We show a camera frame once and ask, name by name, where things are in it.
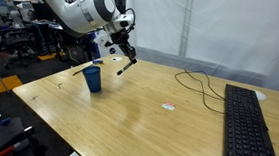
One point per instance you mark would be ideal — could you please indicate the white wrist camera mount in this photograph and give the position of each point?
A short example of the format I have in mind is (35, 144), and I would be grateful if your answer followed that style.
(102, 40)

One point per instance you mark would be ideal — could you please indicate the white translucent curtain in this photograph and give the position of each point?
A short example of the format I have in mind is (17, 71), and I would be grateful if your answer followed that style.
(233, 35)

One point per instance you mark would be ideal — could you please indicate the black marker with white cap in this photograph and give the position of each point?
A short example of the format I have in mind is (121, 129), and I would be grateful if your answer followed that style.
(125, 68)

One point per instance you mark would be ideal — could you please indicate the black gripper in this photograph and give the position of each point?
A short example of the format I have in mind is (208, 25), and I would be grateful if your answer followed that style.
(122, 40)

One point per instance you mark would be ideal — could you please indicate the black office chair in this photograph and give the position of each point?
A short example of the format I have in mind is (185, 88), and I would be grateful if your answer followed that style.
(15, 44)

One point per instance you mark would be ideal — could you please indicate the white tape roll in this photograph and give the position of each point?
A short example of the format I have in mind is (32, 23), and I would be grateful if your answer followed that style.
(117, 58)

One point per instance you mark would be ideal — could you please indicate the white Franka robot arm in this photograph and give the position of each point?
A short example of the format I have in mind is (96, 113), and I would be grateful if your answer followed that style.
(71, 12)

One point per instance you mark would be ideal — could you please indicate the orange floor mat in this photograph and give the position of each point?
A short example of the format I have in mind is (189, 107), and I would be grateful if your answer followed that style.
(1, 85)

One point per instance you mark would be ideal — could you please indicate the small red white sticker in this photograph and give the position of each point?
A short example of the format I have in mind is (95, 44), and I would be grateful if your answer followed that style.
(168, 106)

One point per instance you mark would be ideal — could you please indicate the black computer keyboard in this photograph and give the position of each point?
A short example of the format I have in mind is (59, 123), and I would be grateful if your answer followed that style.
(249, 130)

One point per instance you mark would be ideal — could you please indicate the plain white desk grommet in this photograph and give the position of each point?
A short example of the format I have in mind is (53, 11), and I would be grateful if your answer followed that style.
(260, 95)

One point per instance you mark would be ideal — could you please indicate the dark blue plastic cup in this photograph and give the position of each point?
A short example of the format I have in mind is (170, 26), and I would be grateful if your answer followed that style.
(92, 79)

